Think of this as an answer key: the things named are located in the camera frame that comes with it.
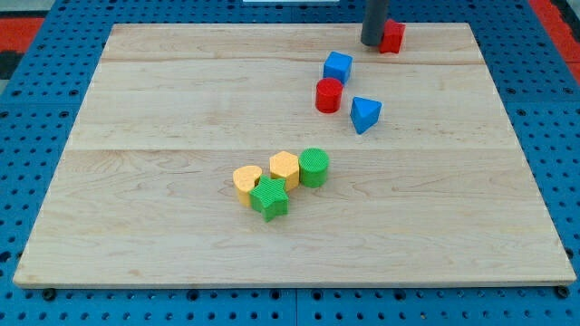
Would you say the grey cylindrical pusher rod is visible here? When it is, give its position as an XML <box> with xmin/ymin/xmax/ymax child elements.
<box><xmin>361</xmin><ymin>0</ymin><xmax>390</xmax><ymax>46</ymax></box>

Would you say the red star block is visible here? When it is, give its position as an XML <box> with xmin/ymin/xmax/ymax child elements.
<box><xmin>379</xmin><ymin>19</ymin><xmax>406</xmax><ymax>53</ymax></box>

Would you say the blue triangle block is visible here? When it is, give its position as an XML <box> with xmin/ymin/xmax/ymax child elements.
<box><xmin>350</xmin><ymin>97</ymin><xmax>382</xmax><ymax>134</ymax></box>

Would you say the green star block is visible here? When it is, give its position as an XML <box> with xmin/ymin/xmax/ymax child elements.
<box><xmin>249</xmin><ymin>175</ymin><xmax>289</xmax><ymax>223</ymax></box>

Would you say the blue cube block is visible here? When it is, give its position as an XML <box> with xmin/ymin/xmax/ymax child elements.
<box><xmin>323</xmin><ymin>52</ymin><xmax>353</xmax><ymax>85</ymax></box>

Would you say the red cylinder block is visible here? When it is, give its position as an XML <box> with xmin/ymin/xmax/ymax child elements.
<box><xmin>314</xmin><ymin>77</ymin><xmax>343</xmax><ymax>114</ymax></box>

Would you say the green cylinder block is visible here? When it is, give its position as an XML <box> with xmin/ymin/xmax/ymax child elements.
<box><xmin>298</xmin><ymin>148</ymin><xmax>330</xmax><ymax>187</ymax></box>

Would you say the yellow hexagon block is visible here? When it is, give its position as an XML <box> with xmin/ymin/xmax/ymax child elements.
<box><xmin>269</xmin><ymin>151</ymin><xmax>300</xmax><ymax>191</ymax></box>

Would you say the yellow heart block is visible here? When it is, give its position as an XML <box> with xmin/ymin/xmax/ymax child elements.
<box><xmin>232</xmin><ymin>165</ymin><xmax>263</xmax><ymax>207</ymax></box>

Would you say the wooden board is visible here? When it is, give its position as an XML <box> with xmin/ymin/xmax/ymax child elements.
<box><xmin>14</xmin><ymin>23</ymin><xmax>576</xmax><ymax>289</ymax></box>

